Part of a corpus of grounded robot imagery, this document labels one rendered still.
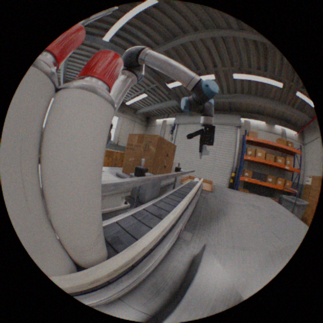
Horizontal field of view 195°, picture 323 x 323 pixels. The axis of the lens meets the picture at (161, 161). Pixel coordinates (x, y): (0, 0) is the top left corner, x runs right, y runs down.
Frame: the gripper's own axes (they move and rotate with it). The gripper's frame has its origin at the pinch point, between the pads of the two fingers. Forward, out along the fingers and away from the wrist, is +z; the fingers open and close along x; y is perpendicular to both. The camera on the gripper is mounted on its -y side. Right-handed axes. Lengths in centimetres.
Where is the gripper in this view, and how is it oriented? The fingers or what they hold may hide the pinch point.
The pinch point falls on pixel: (200, 157)
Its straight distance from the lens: 60.8
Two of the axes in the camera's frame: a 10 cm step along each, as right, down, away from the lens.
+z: -0.1, 9.4, 3.5
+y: 8.4, 1.9, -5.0
